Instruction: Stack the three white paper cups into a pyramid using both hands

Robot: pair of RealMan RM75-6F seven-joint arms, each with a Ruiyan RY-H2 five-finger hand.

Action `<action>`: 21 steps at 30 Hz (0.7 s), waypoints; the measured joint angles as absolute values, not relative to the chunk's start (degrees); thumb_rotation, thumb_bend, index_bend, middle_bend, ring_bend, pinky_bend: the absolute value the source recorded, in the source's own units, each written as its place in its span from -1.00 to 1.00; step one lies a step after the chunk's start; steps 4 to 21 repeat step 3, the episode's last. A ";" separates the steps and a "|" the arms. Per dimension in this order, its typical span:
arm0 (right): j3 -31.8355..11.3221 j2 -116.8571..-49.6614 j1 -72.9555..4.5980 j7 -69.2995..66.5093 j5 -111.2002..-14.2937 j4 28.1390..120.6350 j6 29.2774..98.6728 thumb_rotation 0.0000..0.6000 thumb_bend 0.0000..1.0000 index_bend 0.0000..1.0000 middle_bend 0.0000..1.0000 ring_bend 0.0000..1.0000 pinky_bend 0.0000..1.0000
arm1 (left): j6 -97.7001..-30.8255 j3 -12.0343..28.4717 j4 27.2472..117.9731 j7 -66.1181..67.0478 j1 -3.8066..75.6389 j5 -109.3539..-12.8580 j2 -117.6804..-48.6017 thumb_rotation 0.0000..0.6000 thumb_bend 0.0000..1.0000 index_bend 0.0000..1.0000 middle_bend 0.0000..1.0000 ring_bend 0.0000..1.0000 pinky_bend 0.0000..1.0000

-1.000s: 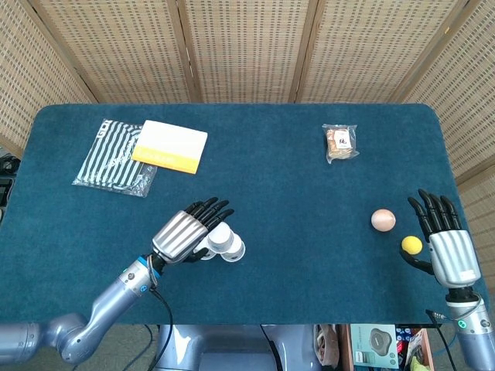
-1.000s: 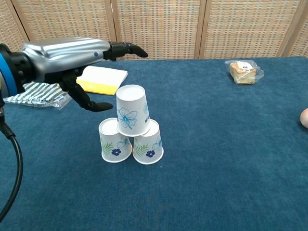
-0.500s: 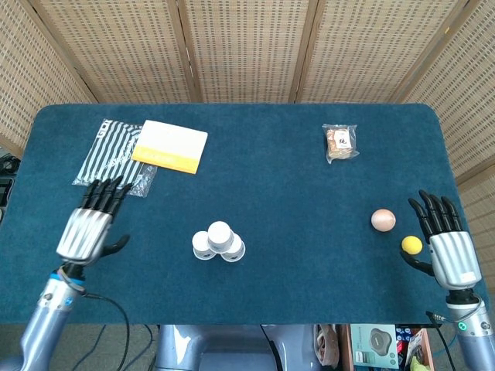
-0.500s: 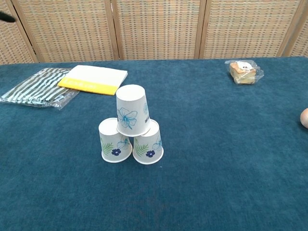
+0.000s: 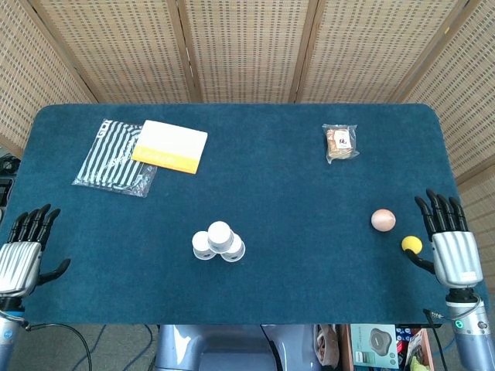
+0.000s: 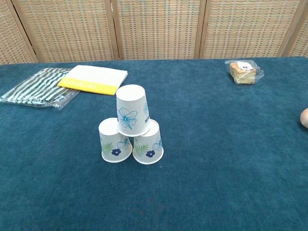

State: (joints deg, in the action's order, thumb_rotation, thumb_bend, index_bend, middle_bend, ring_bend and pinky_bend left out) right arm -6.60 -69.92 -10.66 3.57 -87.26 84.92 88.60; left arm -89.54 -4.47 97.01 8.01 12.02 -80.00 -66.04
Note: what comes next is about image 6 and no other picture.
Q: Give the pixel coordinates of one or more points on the paper cup large blue flower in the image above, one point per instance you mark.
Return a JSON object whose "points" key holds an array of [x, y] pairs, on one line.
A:
{"points": [[131, 110]]}

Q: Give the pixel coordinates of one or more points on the paper cup fern navy flower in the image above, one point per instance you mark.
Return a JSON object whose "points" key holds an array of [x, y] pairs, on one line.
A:
{"points": [[113, 144], [149, 149]]}

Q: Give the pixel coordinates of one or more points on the white and yellow napkin pack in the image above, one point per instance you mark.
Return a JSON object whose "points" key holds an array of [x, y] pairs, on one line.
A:
{"points": [[93, 80]]}

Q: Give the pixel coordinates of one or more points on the woven rattan folding screen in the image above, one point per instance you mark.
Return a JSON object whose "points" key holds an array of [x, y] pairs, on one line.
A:
{"points": [[156, 29]]}

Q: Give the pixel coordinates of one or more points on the blue tablecloth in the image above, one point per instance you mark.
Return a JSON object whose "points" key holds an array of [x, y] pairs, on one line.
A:
{"points": [[216, 180]]}

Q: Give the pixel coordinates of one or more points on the wrapped cake slice packet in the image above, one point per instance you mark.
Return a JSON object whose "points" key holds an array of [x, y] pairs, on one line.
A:
{"points": [[243, 72]]}

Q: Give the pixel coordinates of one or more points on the striped cloth in plastic bag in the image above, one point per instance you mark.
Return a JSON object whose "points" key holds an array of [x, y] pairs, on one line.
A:
{"points": [[36, 91]]}

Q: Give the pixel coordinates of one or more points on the beige egg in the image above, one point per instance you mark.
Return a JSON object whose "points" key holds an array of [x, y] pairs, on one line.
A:
{"points": [[304, 120]]}

